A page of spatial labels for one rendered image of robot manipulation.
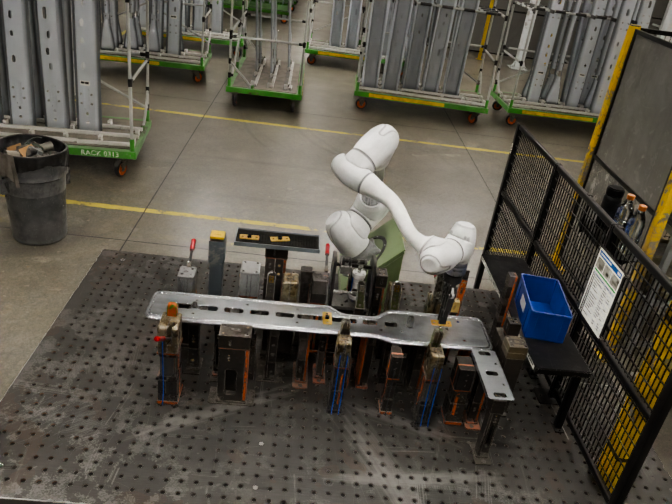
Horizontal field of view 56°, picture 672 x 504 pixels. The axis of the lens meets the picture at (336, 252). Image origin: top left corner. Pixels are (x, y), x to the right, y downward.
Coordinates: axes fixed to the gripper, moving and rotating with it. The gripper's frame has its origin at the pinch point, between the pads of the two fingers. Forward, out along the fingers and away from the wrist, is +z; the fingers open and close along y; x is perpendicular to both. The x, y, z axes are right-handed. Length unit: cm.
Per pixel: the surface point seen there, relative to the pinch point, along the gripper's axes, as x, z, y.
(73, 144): -266, 78, -346
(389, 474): -21, 37, 51
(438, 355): -5.6, 2.5, 24.0
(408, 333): -13.9, 6.7, 5.6
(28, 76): -314, 30, -380
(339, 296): -40.4, 10.1, -22.6
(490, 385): 13.0, 6.7, 33.7
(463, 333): 9.5, 6.7, 2.2
